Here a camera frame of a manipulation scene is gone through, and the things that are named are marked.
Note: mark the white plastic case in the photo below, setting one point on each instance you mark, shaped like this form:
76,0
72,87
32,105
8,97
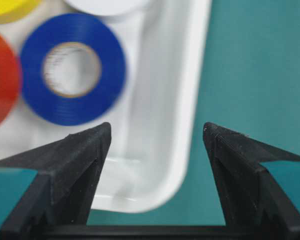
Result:
151,121

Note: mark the blue tape roll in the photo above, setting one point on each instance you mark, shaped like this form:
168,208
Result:
74,69

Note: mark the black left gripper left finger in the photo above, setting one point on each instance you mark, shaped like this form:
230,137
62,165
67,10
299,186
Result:
51,185

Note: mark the yellow tape roll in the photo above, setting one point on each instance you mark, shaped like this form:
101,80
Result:
13,10

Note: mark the red tape roll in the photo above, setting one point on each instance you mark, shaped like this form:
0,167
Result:
10,79

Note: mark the white tape roll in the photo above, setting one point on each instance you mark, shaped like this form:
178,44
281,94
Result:
107,8

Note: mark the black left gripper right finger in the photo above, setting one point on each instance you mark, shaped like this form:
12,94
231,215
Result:
258,185

